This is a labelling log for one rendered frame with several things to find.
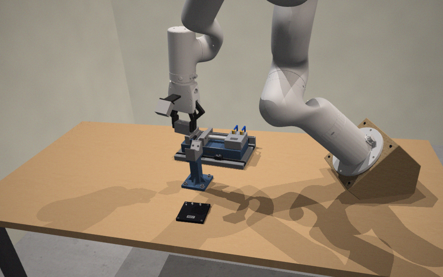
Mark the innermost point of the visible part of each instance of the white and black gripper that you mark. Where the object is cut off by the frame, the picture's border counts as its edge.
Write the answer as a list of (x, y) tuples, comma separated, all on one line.
[(188, 103)]

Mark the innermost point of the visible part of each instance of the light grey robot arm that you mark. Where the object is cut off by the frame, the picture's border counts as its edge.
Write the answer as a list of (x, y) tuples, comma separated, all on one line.
[(281, 104)]

